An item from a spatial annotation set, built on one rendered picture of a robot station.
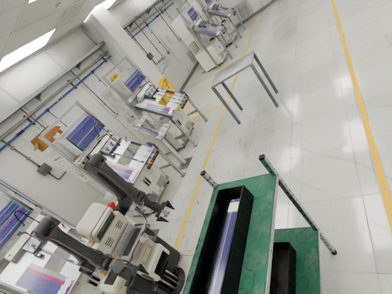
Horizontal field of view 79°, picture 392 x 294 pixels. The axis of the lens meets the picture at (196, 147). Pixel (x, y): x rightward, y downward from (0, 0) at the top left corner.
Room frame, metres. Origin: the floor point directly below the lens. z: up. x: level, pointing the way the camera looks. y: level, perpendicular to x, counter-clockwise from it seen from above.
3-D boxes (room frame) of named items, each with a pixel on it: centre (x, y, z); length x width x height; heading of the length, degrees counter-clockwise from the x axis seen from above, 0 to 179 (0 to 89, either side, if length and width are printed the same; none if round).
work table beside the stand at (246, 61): (3.43, -1.18, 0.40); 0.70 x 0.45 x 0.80; 52
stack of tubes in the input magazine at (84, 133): (3.58, 1.03, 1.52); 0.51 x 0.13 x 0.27; 137
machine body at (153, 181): (3.62, 1.16, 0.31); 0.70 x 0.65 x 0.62; 137
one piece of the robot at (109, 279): (1.67, 1.05, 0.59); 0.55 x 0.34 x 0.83; 136
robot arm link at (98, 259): (1.13, 0.80, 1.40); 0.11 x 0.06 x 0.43; 136
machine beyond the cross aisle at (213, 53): (7.26, -2.27, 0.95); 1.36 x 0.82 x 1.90; 47
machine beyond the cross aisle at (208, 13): (8.30, -3.28, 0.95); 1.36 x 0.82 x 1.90; 47
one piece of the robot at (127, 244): (1.40, 0.78, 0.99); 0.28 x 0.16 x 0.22; 136
